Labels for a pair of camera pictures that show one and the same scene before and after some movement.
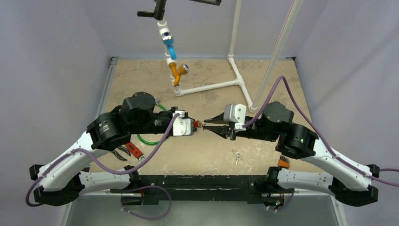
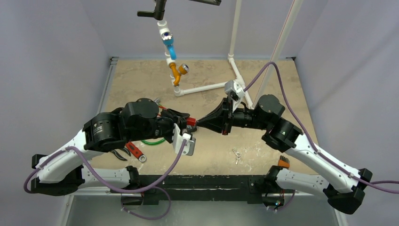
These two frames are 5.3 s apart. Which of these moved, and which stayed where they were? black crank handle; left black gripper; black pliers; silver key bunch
Moved: left black gripper
Stayed: silver key bunch; black pliers; black crank handle
